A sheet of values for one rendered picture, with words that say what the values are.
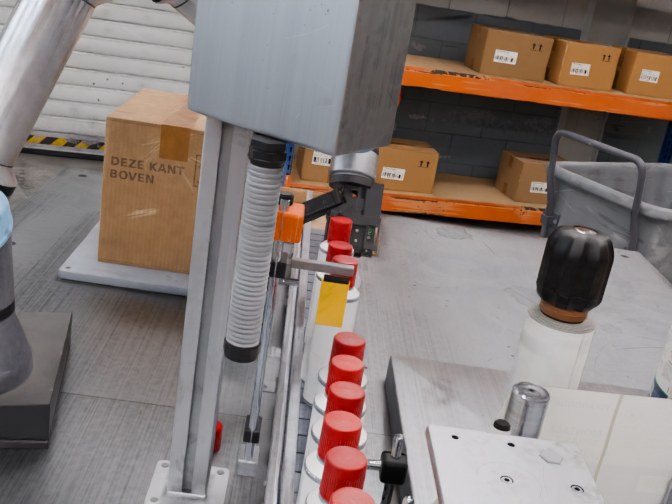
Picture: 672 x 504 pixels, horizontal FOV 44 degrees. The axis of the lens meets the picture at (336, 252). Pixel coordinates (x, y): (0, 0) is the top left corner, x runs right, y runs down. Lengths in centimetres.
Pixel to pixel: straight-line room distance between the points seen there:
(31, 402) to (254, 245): 42
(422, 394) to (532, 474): 63
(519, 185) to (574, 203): 190
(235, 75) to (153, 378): 60
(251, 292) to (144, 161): 77
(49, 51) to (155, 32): 406
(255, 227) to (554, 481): 33
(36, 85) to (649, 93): 459
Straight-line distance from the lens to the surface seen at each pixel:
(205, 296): 89
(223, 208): 85
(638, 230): 308
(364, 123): 71
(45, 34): 112
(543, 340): 104
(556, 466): 60
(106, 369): 125
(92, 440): 110
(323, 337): 106
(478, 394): 123
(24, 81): 113
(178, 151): 147
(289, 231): 82
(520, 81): 489
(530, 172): 516
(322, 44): 68
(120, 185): 151
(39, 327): 124
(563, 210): 333
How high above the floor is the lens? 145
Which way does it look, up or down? 20 degrees down
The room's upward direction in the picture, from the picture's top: 10 degrees clockwise
